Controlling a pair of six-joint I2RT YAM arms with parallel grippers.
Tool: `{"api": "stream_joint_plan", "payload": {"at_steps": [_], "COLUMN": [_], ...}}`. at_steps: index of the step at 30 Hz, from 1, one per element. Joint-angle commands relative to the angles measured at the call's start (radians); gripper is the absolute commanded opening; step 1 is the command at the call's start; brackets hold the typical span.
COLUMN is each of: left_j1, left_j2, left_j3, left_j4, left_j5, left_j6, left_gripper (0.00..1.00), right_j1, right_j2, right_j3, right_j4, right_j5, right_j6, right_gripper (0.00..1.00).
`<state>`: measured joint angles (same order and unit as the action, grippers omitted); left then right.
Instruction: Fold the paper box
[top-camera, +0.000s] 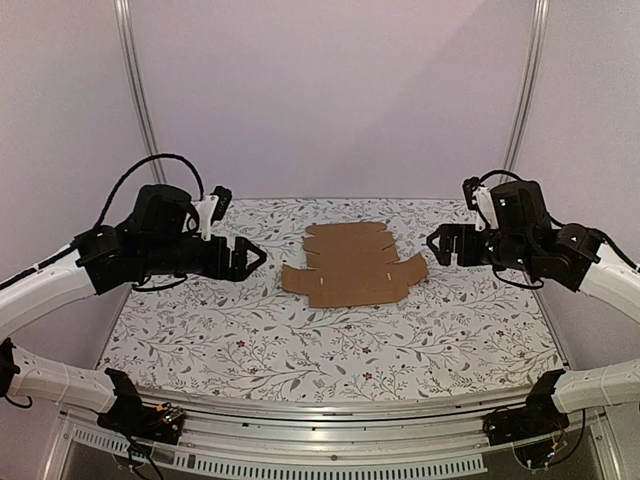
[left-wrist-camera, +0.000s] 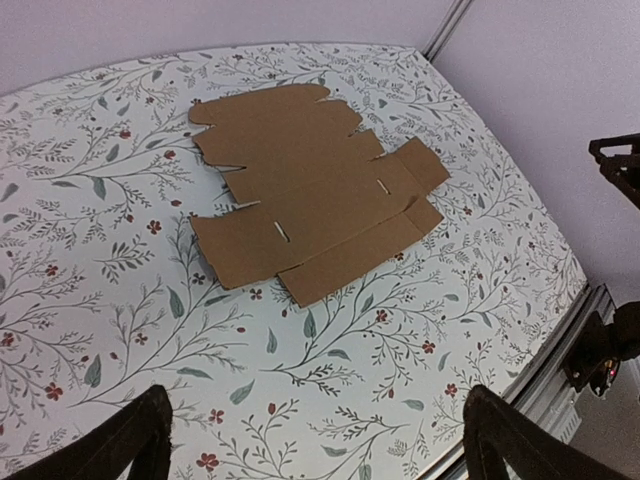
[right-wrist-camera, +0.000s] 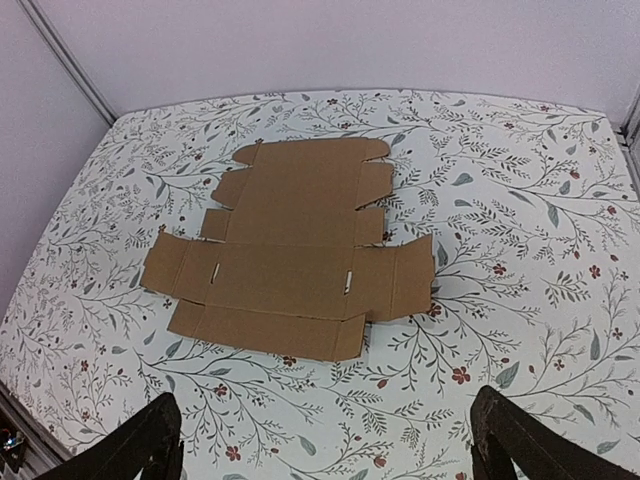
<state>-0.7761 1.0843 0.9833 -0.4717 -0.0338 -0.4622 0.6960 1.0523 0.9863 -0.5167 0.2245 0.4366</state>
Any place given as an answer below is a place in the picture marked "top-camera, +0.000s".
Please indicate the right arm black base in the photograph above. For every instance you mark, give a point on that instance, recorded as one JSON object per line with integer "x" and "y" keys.
{"x": 538, "y": 416}

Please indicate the aluminium frame post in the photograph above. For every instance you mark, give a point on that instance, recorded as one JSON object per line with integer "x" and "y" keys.
{"x": 134, "y": 76}
{"x": 530, "y": 75}

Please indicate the brown cardboard box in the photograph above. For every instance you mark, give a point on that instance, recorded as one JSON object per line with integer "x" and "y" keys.
{"x": 353, "y": 265}

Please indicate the aluminium front rail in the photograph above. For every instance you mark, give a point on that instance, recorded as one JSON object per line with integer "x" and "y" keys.
{"x": 441, "y": 438}

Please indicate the floral patterned table mat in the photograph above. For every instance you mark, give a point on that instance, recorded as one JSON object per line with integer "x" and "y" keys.
{"x": 458, "y": 332}

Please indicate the left aluminium frame post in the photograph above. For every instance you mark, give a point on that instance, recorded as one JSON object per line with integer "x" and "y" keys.
{"x": 134, "y": 76}

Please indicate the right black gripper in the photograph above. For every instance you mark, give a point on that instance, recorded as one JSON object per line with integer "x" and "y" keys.
{"x": 458, "y": 245}

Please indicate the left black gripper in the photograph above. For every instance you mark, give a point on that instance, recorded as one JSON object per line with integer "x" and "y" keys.
{"x": 221, "y": 270}

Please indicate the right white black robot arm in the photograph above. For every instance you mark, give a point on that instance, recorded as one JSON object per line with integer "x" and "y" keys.
{"x": 513, "y": 230}

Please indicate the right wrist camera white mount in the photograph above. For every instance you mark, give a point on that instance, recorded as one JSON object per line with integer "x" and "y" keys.
{"x": 479, "y": 200}

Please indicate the right aluminium frame post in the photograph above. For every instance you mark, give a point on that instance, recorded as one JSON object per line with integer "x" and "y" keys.
{"x": 530, "y": 75}

